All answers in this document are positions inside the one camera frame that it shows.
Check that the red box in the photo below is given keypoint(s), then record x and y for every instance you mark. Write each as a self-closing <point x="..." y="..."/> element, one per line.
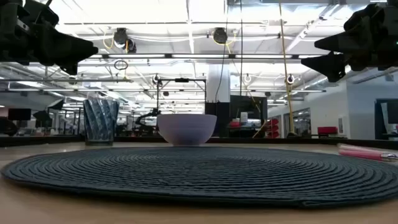
<point x="327" y="130"/>

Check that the black monitor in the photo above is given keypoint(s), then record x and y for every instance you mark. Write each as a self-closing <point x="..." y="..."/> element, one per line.
<point x="19" y="114"/>

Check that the white square column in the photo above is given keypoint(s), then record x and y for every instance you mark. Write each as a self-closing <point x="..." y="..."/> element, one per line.
<point x="218" y="81"/>

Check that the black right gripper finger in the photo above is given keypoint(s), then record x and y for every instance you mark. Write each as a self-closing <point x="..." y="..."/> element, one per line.
<point x="348" y="42"/>
<point x="329" y="65"/>

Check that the black cabinet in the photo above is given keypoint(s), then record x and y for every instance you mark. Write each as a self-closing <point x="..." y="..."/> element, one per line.
<point x="248" y="109"/>

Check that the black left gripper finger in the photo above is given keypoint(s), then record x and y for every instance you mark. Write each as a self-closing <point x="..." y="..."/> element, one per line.
<point x="65" y="48"/>
<point x="70" y="69"/>

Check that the black background robot arm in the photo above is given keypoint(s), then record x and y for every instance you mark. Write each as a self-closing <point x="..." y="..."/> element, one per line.
<point x="146" y="117"/>

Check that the black round ceiling fixture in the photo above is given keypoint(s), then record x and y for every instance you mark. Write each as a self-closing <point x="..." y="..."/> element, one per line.
<point x="220" y="35"/>
<point x="120" y="37"/>

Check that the dark round woven placemat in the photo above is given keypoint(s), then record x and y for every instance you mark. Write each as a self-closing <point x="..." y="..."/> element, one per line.
<point x="199" y="174"/>

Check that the lavender plastic bowl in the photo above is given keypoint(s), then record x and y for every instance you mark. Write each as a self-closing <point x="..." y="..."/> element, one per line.
<point x="186" y="129"/>

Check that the dark translucent faceted tumbler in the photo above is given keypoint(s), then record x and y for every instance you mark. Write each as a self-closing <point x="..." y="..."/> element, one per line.
<point x="101" y="124"/>

